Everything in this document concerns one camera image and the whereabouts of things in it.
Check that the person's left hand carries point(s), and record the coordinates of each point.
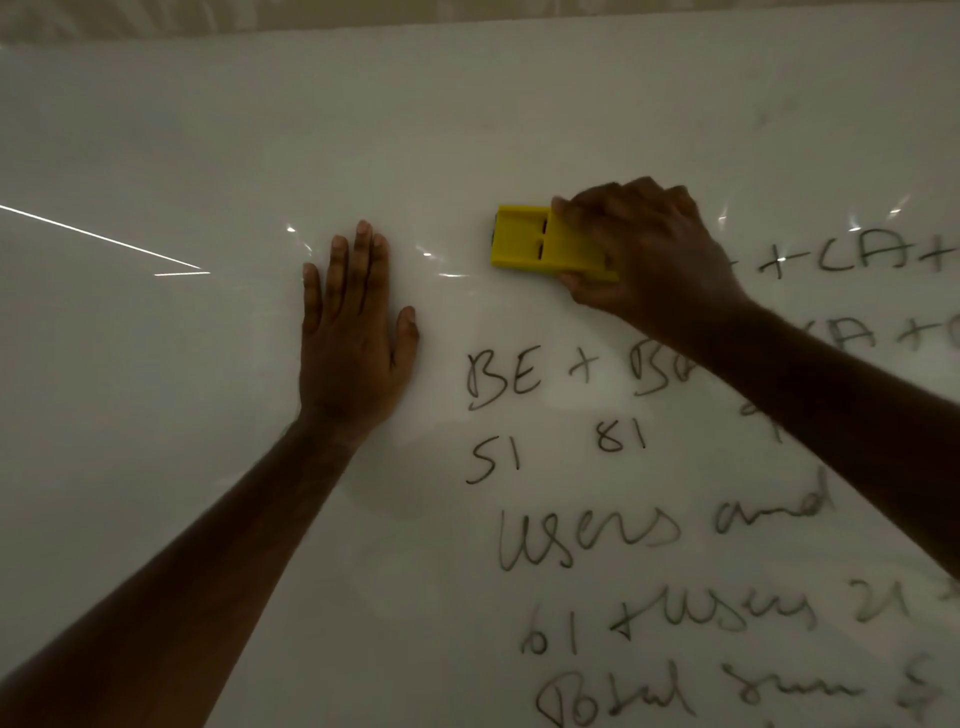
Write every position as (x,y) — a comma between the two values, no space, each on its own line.
(349,360)

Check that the person's right hand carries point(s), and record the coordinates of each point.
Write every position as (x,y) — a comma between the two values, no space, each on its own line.
(660,262)

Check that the person's left little finger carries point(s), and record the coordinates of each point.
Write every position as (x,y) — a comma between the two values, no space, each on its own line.
(313,289)

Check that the person's left middle finger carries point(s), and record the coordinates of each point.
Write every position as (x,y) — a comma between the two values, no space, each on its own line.
(363,262)

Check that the person's right thumb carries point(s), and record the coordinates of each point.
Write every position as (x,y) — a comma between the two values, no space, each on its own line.
(589,291)

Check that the person's left thumb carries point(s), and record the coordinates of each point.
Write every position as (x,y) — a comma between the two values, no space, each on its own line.
(406,337)

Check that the yellow whiteboard eraser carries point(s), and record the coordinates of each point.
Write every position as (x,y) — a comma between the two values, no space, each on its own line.
(521,240)

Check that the person's left forearm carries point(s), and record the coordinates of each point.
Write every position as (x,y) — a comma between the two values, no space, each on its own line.
(210,570)

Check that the person's right forearm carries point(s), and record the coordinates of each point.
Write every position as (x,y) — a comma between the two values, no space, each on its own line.
(847,427)

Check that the white whiteboard with black writing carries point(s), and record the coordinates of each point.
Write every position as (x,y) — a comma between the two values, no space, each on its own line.
(225,150)

